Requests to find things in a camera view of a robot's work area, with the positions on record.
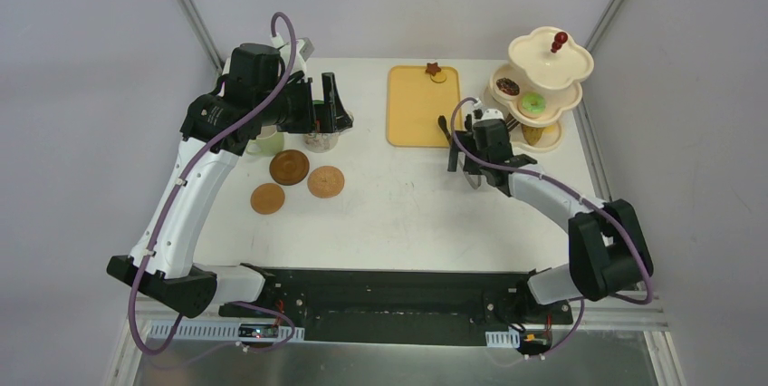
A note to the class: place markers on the left aluminium frame post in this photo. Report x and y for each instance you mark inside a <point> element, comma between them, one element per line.
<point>202,33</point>

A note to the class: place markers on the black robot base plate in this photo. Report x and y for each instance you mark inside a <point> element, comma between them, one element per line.
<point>421,308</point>

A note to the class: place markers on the dark brown wooden coaster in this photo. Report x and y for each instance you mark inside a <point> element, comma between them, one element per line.
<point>289,167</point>

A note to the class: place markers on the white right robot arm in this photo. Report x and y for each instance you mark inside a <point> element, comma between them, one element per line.
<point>607,251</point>

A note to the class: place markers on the right white slotted cable duct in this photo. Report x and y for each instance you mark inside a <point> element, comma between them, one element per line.
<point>509,339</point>

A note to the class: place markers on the light green mug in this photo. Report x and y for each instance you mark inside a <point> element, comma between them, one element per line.
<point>267,143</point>

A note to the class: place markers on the round yellow biscuit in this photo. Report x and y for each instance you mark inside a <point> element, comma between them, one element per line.
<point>438,77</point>

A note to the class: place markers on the metal tongs with black tips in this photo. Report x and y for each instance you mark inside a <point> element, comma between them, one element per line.
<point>474,181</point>

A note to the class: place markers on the floral mug with green inside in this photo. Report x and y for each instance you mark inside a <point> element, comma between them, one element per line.
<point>318,142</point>

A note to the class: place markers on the cream three-tier cake stand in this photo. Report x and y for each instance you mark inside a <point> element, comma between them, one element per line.
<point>547,61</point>

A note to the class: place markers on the light woven round coaster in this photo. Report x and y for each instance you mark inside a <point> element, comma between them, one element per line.
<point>326,182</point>

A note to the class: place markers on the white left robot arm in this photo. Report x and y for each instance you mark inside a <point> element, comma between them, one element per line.
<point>265,85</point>

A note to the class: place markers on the orange round coaster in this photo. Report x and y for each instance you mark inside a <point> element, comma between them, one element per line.
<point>267,199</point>

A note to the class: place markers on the chocolate cake slice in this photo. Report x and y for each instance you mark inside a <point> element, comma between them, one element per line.
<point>511,122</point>

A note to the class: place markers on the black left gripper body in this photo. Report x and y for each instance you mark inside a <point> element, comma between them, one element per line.
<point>309,106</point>

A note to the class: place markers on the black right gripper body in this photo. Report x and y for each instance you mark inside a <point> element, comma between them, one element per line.
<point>466,150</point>

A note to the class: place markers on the green frosted donut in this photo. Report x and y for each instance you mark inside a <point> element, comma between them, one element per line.
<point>532,105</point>

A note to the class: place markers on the chocolate sprinkled donut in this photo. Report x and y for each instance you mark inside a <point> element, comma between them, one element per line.
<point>507,86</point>

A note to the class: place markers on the star-shaped chocolate cookie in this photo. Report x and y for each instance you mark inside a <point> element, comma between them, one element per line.
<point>433,68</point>

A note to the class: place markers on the yellow plastic tray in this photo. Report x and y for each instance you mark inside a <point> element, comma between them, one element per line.
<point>415,103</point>

